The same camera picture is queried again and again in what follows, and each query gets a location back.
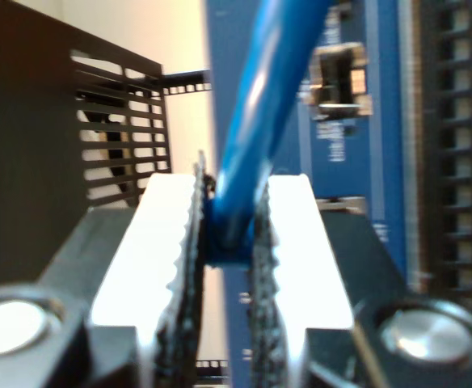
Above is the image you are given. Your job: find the black rack server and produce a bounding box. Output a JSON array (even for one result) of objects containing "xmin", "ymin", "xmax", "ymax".
[{"xmin": 413, "ymin": 0, "xmax": 472, "ymax": 308}]

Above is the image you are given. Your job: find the blue network switch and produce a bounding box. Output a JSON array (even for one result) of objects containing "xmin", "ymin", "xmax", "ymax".
[{"xmin": 203, "ymin": 0, "xmax": 421, "ymax": 388}]

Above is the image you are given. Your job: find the blue network cable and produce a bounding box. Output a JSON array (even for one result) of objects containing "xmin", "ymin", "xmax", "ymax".
[{"xmin": 202, "ymin": 0, "xmax": 334, "ymax": 270}]

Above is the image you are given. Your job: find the black rack frame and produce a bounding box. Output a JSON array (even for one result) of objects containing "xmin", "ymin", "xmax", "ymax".
[{"xmin": 0, "ymin": 0, "xmax": 213, "ymax": 296}]

